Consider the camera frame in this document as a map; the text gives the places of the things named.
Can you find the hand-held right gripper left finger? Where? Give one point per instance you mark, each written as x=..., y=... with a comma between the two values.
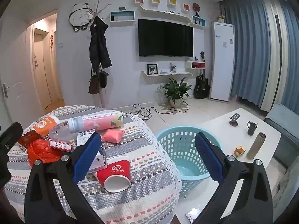
x=85, y=158

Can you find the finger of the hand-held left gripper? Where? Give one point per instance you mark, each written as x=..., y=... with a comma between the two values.
x=4, y=168
x=12, y=133

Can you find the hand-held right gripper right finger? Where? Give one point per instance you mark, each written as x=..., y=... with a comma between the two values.
x=208, y=158

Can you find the red paper cup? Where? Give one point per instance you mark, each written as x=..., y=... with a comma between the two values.
x=113, y=170

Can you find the orange and white paper cup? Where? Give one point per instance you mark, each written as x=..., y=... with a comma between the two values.
x=44, y=125

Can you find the light blue plastic basket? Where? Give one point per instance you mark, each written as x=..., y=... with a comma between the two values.
x=175, y=149

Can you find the pink soft packet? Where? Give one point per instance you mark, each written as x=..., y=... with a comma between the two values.
x=113, y=135

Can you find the clear plastic bottle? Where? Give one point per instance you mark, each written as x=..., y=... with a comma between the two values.
x=59, y=131

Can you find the pink label plastic bottle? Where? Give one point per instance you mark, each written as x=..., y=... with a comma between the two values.
x=95, y=122

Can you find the red snack wrapper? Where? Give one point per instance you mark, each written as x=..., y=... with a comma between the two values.
x=26, y=138

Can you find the printed paper leaflet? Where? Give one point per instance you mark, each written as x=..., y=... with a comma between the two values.
x=84, y=138

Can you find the red box with white label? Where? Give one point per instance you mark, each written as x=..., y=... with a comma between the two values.
x=60, y=145

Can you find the colourful puzzle cube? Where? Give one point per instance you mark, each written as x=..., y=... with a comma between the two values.
x=238, y=151

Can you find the orange plastic bag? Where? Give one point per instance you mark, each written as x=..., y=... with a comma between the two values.
x=39, y=152

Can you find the white coffee table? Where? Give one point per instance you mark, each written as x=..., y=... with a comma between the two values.
x=222, y=126

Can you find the metal phone stand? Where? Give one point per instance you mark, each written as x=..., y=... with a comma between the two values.
x=234, y=120

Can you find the olive thermos bottle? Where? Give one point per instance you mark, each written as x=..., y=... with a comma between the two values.
x=255, y=147

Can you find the black mug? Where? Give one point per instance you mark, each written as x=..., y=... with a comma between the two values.
x=251, y=128

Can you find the small white packet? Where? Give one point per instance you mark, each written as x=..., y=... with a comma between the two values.
x=192, y=214

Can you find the white room door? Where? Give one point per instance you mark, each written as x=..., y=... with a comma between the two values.
x=14, y=74

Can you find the striped woven tablecloth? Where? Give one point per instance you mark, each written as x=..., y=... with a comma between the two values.
x=144, y=168

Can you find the white branch coat rack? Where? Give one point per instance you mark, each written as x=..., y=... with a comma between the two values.
x=102, y=98

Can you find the cream hallway door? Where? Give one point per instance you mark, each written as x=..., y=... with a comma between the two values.
x=43, y=74

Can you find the black acoustic guitar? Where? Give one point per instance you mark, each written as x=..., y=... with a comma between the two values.
x=201, y=87

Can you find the brown handbag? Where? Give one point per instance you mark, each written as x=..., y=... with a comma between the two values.
x=94, y=86

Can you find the green potted plant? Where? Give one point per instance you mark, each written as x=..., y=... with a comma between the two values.
x=175, y=89

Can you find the small black bag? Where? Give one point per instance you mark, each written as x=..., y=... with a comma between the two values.
x=104, y=79

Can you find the grey-blue sofa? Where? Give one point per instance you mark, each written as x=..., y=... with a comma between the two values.
x=283, y=126

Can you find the red and white oval shelf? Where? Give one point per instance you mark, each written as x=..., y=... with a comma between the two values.
x=195, y=64

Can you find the small pen holder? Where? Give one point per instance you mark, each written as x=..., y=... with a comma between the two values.
x=173, y=68

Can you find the white standing air conditioner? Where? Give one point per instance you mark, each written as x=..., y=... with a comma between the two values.
x=222, y=63

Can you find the framed butterfly picture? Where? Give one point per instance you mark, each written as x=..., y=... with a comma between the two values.
x=152, y=69

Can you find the blue and beige curtain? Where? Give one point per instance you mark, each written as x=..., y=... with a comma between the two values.
x=250, y=51

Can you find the cyan-rimmed small box shelf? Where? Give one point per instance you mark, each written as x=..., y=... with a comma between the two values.
x=198, y=21

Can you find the small flower pot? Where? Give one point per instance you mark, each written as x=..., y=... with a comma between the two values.
x=220, y=19

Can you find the cyan-rimmed long box shelf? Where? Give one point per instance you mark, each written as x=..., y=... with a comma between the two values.
x=122, y=21

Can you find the red fan ornament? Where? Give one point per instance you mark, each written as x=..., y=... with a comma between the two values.
x=196, y=7

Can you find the white low wall shelf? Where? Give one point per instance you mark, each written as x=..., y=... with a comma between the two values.
x=165, y=74

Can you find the hanging wall ornament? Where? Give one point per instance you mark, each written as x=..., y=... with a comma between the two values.
x=51, y=40

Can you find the wall-mounted black television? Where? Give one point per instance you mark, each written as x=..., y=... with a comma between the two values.
x=165, y=38

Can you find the panda wall clock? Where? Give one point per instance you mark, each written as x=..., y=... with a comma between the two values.
x=79, y=16

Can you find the curved white wall shelf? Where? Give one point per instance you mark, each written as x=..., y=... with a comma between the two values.
x=163, y=12

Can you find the red square wall box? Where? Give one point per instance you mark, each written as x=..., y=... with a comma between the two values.
x=139, y=0
x=186, y=7

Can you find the yellow square wall box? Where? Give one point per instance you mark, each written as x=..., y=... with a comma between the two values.
x=155, y=0
x=172, y=1

